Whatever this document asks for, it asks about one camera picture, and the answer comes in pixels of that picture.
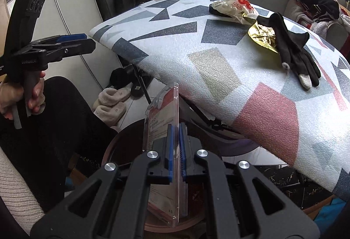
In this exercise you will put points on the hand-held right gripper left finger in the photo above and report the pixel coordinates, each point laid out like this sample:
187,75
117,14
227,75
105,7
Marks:
170,151

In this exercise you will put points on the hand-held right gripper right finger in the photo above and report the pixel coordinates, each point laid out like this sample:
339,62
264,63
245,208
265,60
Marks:
182,151

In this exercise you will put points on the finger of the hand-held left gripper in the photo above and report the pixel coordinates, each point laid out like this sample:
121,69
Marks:
79,46
71,37

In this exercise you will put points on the clear plastic case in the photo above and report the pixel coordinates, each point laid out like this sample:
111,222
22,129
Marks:
164,113

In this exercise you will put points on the dark brown trash bin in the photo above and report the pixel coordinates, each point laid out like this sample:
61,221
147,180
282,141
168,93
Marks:
120,140

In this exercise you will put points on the person's left hand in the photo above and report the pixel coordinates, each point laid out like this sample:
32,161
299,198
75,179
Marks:
9,97

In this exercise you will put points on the black slipper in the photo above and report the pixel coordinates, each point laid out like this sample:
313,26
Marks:
140,87
120,78

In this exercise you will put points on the beige fuzzy slipper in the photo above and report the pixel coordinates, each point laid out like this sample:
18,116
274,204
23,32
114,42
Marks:
114,97
109,114

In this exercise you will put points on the person's black pants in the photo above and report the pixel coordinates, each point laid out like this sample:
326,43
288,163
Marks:
54,132

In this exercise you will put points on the gold foil wrapper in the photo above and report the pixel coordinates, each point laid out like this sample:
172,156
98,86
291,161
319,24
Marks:
262,35

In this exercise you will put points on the black glove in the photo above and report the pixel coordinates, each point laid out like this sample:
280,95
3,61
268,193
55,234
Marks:
289,45

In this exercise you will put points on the crumpled white plastic bag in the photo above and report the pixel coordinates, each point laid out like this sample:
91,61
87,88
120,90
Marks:
235,9

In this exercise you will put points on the blue bag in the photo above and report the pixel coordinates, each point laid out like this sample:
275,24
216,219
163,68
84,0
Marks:
328,214

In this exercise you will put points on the white textured seat cushion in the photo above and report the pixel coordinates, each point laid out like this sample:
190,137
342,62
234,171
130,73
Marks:
16,195

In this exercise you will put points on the black striped garment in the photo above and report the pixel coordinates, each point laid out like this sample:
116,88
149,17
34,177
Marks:
320,5

